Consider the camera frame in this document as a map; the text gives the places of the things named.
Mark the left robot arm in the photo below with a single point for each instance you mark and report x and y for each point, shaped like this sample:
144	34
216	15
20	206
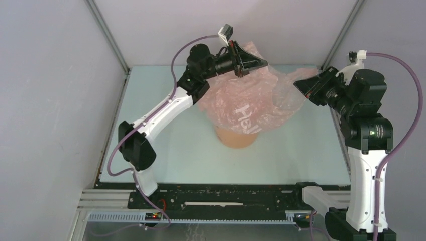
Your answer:
136	138

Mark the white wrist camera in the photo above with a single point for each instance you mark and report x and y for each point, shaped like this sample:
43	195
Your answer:
224	34
355	62

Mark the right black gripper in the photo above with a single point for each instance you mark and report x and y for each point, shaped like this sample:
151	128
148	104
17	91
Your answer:
313	87

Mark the aluminium frame rail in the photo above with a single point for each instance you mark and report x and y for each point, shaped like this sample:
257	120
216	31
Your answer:
107	205

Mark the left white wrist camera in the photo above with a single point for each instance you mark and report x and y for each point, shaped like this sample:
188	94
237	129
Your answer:
224	34

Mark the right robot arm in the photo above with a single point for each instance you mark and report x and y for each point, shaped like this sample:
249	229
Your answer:
356	97

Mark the orange trash bin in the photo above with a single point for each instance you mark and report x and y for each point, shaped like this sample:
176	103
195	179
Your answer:
234	140

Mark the left corner frame post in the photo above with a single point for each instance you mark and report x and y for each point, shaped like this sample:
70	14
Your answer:
103	26

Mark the right corner frame post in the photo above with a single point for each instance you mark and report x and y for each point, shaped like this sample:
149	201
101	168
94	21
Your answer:
354	12

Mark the small electronics board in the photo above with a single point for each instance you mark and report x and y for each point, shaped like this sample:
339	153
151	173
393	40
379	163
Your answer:
153	216

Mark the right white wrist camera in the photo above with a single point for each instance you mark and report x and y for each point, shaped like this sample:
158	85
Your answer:
355	62

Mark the pink plastic trash bag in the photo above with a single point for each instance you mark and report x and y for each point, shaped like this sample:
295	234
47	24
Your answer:
261	101

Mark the corner frame post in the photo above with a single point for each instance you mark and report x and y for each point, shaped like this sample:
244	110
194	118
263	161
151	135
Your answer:
103	26
354	12

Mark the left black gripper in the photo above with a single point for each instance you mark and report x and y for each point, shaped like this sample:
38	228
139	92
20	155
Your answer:
244	62

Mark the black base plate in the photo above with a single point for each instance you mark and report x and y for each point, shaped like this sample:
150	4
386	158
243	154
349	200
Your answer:
222	202

